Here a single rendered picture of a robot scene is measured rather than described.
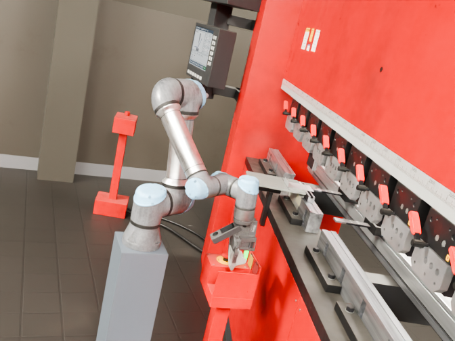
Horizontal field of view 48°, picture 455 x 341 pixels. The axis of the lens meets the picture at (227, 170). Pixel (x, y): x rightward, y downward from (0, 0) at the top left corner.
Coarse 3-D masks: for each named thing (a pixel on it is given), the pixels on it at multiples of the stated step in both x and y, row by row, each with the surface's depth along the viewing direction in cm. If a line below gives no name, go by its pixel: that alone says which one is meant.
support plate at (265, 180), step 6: (246, 174) 241; (252, 174) 241; (258, 174) 243; (264, 174) 246; (264, 180) 236; (270, 180) 238; (276, 180) 240; (282, 180) 243; (288, 180) 245; (294, 180) 247; (264, 186) 228; (270, 186) 229; (276, 186) 231; (282, 186) 233; (294, 192) 231; (300, 192) 231
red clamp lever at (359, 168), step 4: (360, 164) 165; (356, 168) 165; (360, 168) 164; (356, 172) 164; (360, 172) 163; (356, 176) 164; (360, 176) 162; (360, 180) 162; (360, 184) 161; (356, 188) 161; (360, 188) 160; (364, 188) 160; (368, 188) 161
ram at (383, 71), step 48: (336, 0) 233; (384, 0) 178; (432, 0) 144; (336, 48) 221; (384, 48) 171; (432, 48) 139; (336, 96) 209; (384, 96) 164; (432, 96) 135; (384, 144) 158; (432, 144) 130
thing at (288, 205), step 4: (280, 196) 249; (280, 200) 247; (284, 200) 245; (288, 200) 246; (280, 204) 245; (284, 204) 239; (288, 204) 240; (292, 204) 241; (284, 208) 237; (288, 208) 235; (292, 208) 236; (296, 208) 237; (284, 212) 236; (288, 212) 230; (288, 216) 228; (292, 216) 226; (296, 216) 227; (300, 216) 228; (288, 220) 227; (292, 220) 224; (296, 220) 224; (300, 220) 224; (292, 224) 224; (296, 224) 225; (300, 224) 225
